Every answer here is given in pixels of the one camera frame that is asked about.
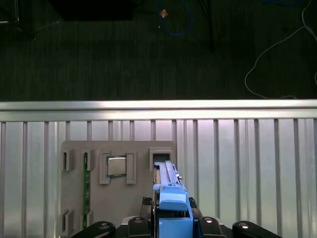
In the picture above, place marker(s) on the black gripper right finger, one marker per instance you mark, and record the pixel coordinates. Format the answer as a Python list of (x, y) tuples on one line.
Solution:
[(210, 228)]

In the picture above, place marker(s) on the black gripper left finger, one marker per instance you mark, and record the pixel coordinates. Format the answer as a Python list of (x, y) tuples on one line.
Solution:
[(136, 228)]

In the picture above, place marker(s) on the hard disk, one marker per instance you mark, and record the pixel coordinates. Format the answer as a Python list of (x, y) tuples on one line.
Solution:
[(173, 203)]

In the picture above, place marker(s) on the grey parts rack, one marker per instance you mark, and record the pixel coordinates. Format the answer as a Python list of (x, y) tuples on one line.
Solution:
[(119, 198)]

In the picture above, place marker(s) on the green RAM stick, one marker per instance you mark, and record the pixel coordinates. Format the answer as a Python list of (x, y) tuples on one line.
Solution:
[(86, 188)]

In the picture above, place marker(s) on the silver CPU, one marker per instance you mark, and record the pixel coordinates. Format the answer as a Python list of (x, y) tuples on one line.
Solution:
[(116, 166)]

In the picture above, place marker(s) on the brown paper scrap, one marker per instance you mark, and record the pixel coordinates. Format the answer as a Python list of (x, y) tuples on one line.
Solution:
[(164, 13)]

